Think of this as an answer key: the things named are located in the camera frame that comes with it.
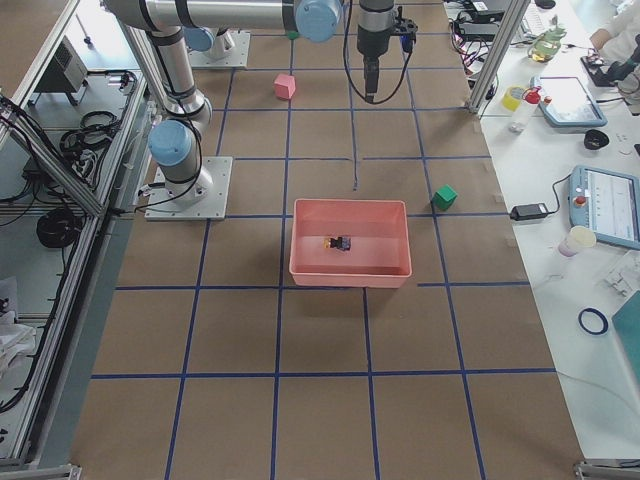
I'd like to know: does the grey electronics box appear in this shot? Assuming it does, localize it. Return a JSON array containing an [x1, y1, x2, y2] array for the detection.
[[34, 36, 88, 106]]

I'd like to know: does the teach pendant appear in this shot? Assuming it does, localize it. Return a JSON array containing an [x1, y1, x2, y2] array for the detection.
[[530, 75, 607, 129], [568, 165, 639, 250]]

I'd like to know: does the paper cup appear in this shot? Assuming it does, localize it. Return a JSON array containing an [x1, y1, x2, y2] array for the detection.
[[557, 225, 597, 257]]

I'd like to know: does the teach pendant near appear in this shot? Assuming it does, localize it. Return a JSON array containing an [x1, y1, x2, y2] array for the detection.
[[568, 165, 639, 250]]

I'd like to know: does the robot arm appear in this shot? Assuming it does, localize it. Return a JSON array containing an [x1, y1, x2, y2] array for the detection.
[[105, 1, 418, 120], [184, 27, 235, 60]]

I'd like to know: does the green cube near bin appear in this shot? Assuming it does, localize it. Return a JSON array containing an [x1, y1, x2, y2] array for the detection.
[[431, 184, 458, 211]]

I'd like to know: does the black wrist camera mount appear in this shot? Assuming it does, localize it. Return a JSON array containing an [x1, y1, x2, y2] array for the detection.
[[393, 16, 418, 55]]

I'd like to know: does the yellow push button switch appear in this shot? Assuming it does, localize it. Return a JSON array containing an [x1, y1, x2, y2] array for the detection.
[[323, 236, 351, 251]]

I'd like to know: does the clear plastic bottle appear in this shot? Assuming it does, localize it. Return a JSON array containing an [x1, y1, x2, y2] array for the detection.
[[508, 86, 541, 134]]

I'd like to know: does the black bowl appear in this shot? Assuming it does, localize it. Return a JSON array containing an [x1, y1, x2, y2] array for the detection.
[[583, 129, 610, 151]]

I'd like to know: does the black power adapter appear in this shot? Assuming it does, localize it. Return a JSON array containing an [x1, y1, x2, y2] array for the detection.
[[509, 203, 550, 221]]

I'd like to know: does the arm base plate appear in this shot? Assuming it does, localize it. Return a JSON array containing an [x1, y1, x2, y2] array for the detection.
[[144, 156, 233, 221], [189, 30, 251, 70]]

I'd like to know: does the pink plastic bin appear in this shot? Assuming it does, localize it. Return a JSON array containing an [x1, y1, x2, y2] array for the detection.
[[289, 199, 412, 288]]

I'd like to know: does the teach pendant far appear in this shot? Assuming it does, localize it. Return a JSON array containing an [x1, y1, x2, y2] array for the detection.
[[530, 75, 607, 129]]

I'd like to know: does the yellow tape roll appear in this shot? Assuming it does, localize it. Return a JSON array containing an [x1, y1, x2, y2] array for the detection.
[[501, 86, 526, 112]]

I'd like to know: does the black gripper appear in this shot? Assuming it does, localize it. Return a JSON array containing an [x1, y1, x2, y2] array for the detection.
[[363, 55, 379, 94]]

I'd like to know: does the pink cube centre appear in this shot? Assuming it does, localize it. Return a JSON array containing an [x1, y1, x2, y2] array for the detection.
[[273, 74, 296, 100]]

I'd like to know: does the aluminium frame post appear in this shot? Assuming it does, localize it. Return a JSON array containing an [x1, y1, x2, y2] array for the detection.
[[465, 0, 529, 113]]

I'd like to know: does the blue tape ring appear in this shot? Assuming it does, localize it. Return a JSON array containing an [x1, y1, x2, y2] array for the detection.
[[578, 308, 611, 337]]

